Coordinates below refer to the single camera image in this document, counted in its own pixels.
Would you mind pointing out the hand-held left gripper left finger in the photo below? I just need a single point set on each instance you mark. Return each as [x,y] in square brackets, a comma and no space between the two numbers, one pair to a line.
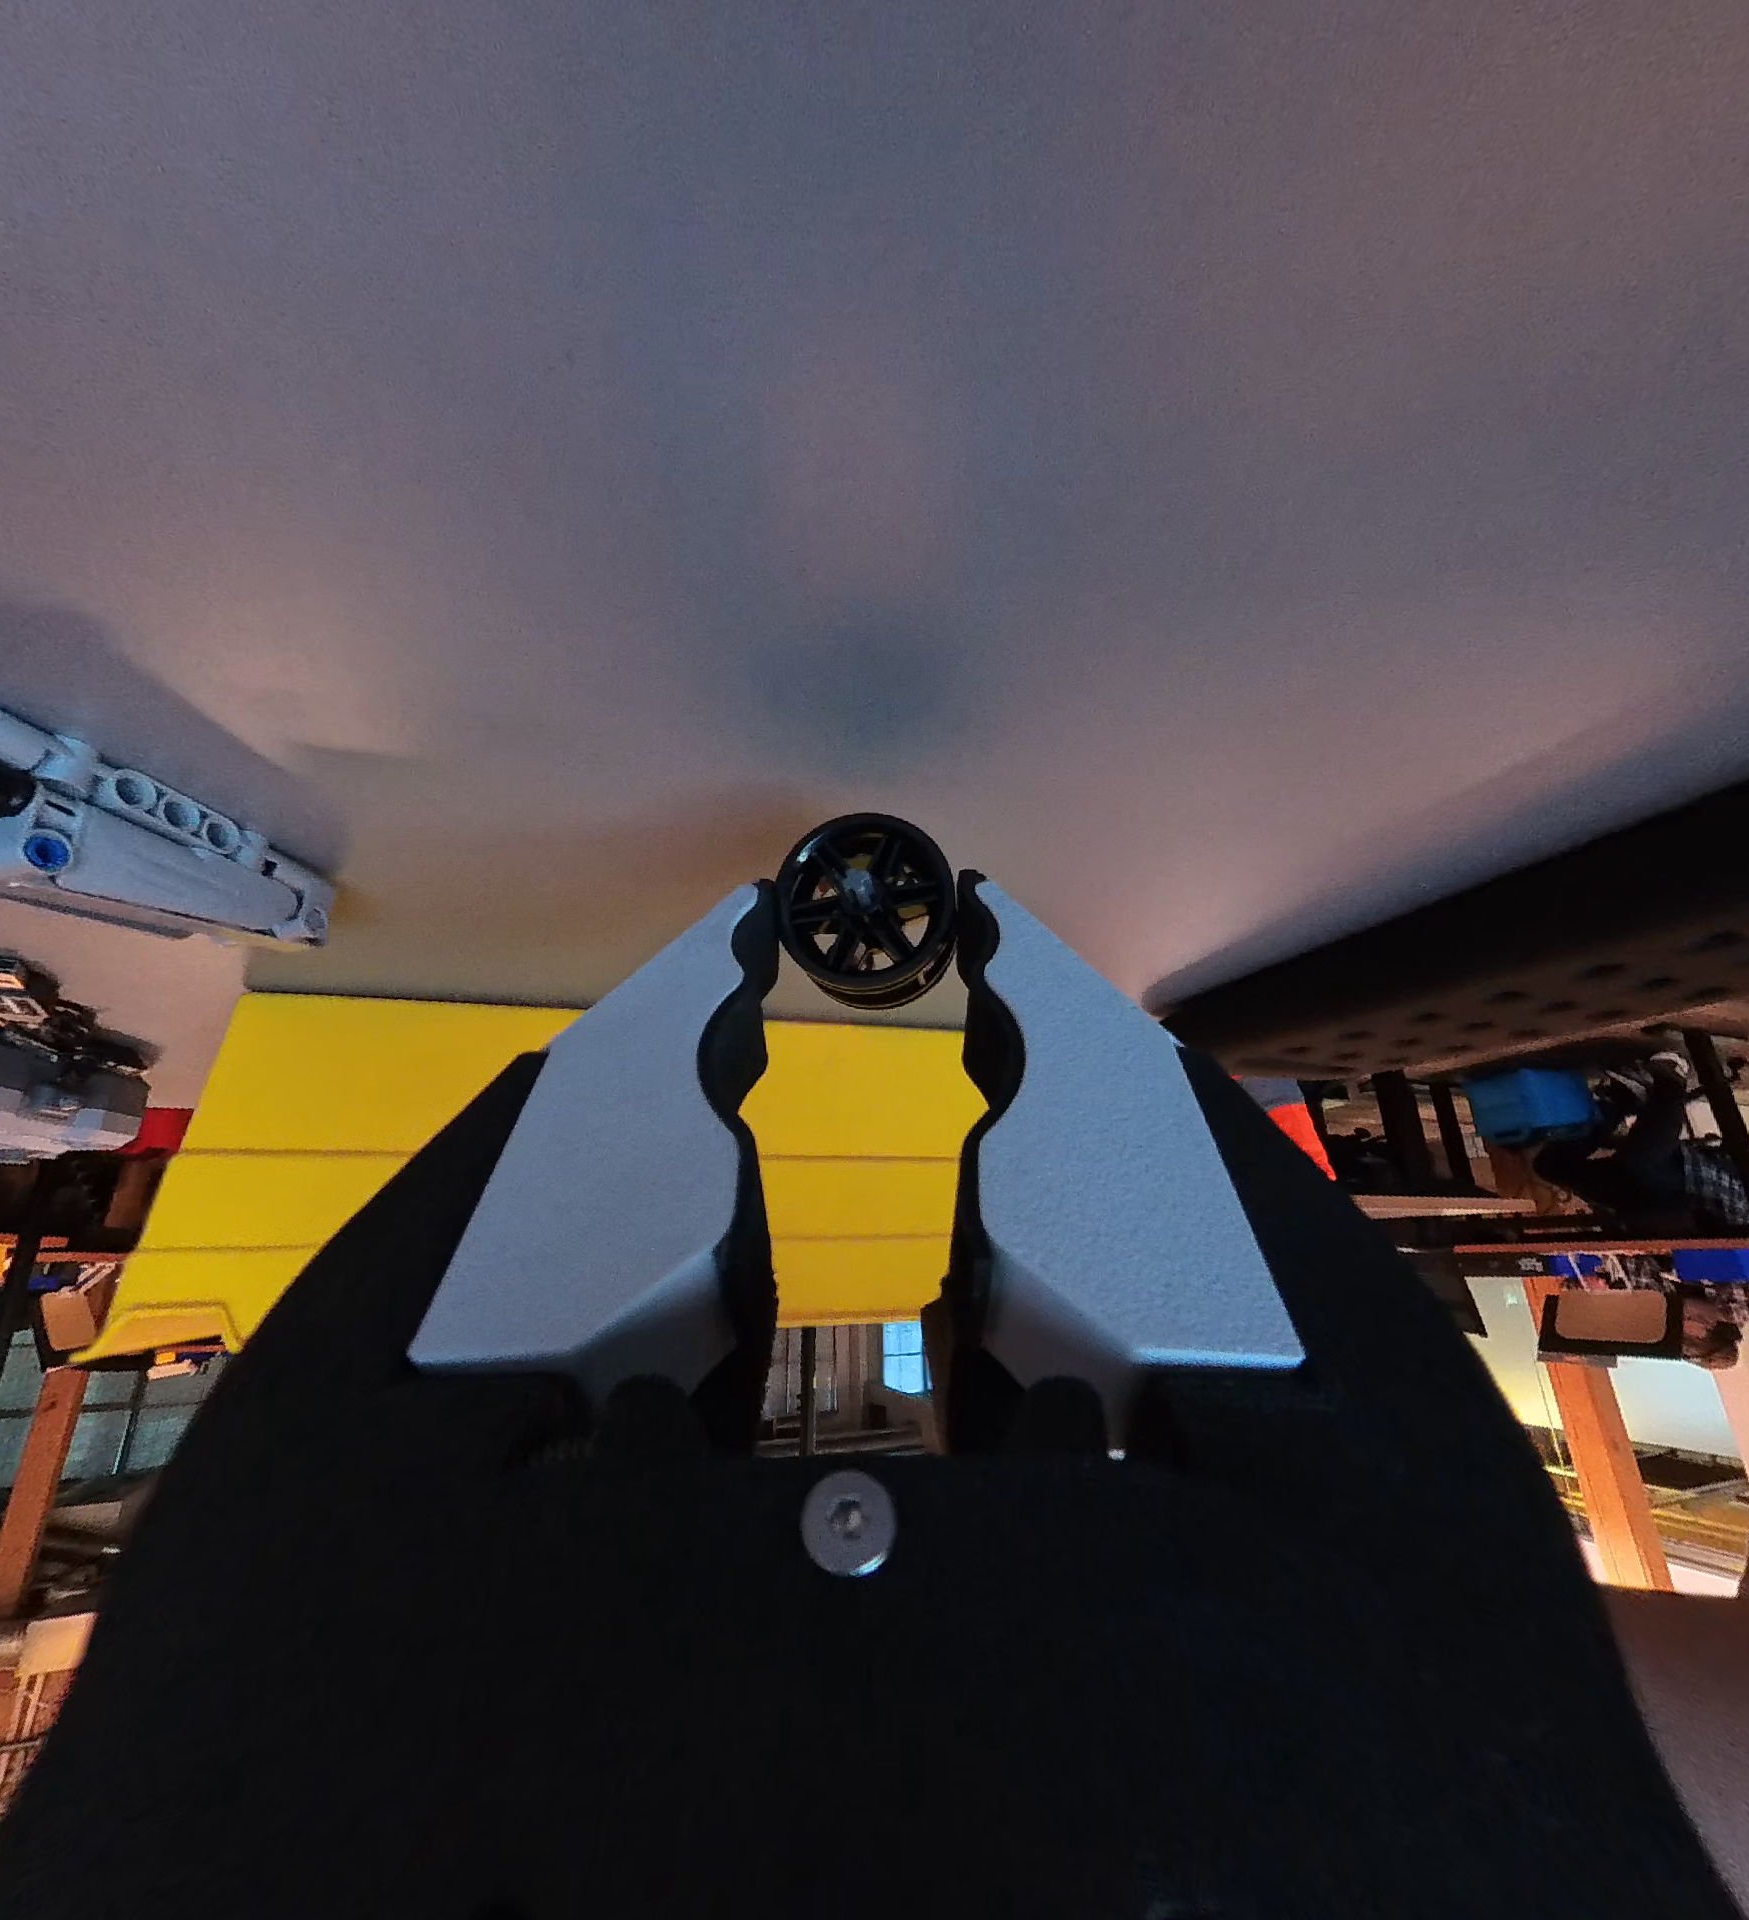
[605,1200]

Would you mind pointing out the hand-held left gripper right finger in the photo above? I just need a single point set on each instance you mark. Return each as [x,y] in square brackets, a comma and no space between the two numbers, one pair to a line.
[1115,1200]

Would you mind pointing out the black toy wheel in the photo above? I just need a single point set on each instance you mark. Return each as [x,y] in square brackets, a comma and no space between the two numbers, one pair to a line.
[863,915]

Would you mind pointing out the yellow box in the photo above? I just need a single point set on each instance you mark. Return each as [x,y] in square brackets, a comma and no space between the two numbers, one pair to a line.
[364,1141]

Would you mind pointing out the blue storage bin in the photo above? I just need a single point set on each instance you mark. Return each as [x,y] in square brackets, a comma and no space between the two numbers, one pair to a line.
[1531,1106]

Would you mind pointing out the black perforated table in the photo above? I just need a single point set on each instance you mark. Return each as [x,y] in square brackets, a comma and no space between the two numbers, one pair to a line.
[1564,930]

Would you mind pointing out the grey toy brick assembly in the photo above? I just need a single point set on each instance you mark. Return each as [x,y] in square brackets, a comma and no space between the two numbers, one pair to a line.
[139,854]

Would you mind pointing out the grey toy brick vehicle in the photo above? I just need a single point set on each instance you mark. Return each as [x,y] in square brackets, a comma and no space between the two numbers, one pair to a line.
[18,1095]

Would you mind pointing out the wooden post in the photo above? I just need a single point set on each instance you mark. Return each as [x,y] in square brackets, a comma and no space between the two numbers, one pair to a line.
[35,1485]
[1610,1471]

